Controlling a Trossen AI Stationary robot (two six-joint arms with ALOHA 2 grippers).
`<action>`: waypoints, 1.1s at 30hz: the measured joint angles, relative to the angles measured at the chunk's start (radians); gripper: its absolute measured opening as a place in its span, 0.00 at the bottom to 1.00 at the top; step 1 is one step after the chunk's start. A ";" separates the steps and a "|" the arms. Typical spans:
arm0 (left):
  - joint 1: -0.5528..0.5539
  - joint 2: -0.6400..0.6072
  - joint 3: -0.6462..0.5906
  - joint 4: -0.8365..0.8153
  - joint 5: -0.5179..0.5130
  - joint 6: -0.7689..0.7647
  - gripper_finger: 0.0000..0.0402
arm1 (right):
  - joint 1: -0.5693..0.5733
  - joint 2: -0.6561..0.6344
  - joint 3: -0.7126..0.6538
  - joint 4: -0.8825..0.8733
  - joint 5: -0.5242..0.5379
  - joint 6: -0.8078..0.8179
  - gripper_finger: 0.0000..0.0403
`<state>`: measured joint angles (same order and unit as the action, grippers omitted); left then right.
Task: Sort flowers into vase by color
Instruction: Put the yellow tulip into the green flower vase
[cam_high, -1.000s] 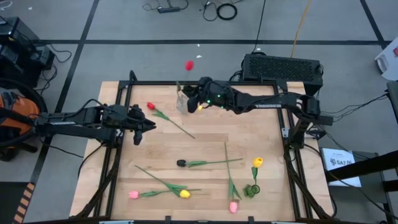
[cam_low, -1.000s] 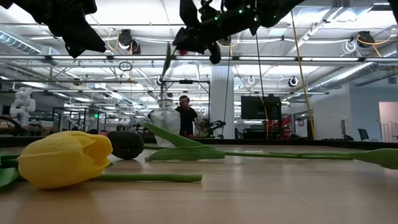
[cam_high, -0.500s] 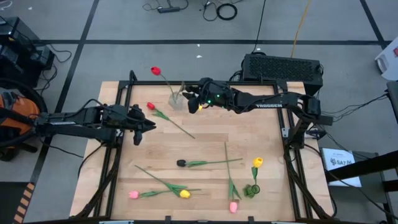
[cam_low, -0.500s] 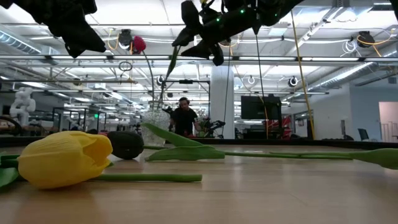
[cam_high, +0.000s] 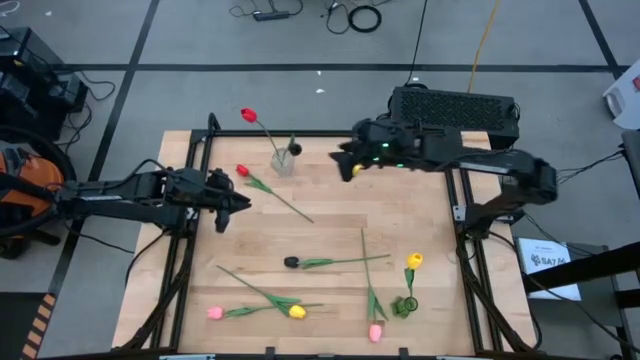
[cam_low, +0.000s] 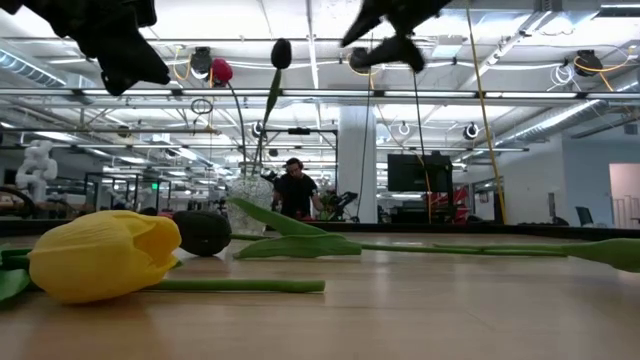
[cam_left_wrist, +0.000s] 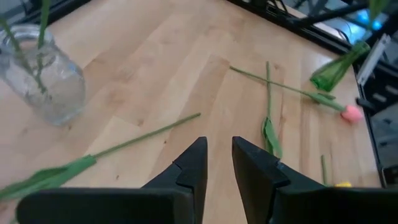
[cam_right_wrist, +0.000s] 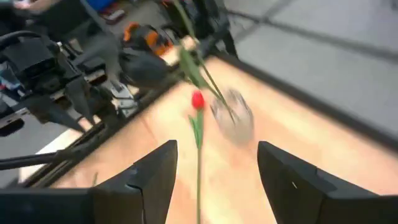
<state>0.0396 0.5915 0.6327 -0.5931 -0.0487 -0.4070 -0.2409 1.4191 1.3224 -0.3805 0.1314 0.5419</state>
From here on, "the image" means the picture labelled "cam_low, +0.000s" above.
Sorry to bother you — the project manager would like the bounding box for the yellow hanging cable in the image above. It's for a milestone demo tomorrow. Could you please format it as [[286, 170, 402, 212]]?
[[464, 0, 508, 226]]

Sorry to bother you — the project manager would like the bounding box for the black screen on stand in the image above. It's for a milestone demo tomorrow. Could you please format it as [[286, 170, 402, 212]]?
[[386, 151, 455, 194]]

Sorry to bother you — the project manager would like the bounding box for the yellow artificial tulip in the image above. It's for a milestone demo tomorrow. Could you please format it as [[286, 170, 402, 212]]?
[[0, 209, 326, 305]]

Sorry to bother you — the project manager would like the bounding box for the black artificial tulip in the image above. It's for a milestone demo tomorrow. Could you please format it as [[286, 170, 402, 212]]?
[[172, 197, 569, 260], [251, 37, 293, 176]]

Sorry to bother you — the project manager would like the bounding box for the black office chair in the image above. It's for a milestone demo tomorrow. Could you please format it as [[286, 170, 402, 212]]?
[[574, 205, 597, 228]]

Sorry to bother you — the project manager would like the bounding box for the person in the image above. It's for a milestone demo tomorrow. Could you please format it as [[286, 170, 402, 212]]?
[[271, 156, 326, 222]]

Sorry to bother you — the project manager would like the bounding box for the silver frame crossbar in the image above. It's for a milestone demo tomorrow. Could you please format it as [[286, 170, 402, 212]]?
[[0, 87, 640, 100]]

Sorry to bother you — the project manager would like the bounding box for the silver ventilation duct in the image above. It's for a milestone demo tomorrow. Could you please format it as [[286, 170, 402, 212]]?
[[0, 48, 69, 89], [492, 98, 640, 147]]

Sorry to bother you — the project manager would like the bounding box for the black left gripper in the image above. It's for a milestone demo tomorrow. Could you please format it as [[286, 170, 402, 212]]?
[[22, 0, 171, 97]]

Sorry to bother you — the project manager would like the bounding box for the pink artificial tulip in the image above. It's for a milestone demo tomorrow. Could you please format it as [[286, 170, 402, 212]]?
[[210, 57, 249, 174]]

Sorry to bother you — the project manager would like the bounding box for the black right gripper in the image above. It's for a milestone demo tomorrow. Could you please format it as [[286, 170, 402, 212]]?
[[341, 0, 451, 74]]

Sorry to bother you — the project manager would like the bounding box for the black table frame rim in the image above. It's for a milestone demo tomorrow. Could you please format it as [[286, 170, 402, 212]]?
[[0, 218, 640, 242]]

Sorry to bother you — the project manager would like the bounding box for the white building column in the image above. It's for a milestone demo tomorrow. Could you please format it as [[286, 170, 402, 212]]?
[[338, 104, 379, 224]]

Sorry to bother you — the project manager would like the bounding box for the white robot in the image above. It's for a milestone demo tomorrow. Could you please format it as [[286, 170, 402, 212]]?
[[13, 139, 59, 204]]

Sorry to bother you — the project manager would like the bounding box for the red cart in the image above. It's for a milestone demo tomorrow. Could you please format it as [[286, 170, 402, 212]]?
[[430, 186, 472, 225]]

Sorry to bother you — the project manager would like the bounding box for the clear cut glass vase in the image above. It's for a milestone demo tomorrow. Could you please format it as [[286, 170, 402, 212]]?
[[225, 160, 275, 236]]

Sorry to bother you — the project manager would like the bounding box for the black hanging cable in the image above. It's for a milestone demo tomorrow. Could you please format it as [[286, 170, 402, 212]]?
[[411, 69, 433, 225], [356, 34, 376, 205]]

